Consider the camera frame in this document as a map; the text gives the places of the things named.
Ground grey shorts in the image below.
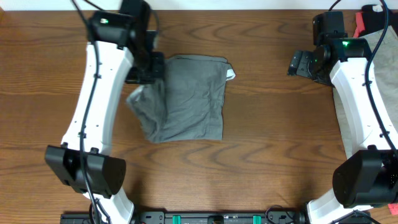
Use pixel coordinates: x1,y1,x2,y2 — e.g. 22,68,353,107
126,55,236,143

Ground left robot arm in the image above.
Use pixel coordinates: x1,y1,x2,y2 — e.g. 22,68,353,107
45,0,165,223

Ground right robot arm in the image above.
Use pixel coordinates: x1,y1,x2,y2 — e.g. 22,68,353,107
287,11,397,223

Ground red garment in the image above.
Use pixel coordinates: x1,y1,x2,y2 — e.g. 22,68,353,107
353,12,366,38

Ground black garment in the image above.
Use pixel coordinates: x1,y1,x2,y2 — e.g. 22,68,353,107
359,4,397,37

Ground beige shorts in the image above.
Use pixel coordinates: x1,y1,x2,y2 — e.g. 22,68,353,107
333,26,397,157

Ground red cloth corner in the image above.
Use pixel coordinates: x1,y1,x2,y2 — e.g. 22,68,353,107
388,203,398,215

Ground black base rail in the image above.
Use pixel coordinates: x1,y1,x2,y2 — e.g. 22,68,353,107
60,210,372,224

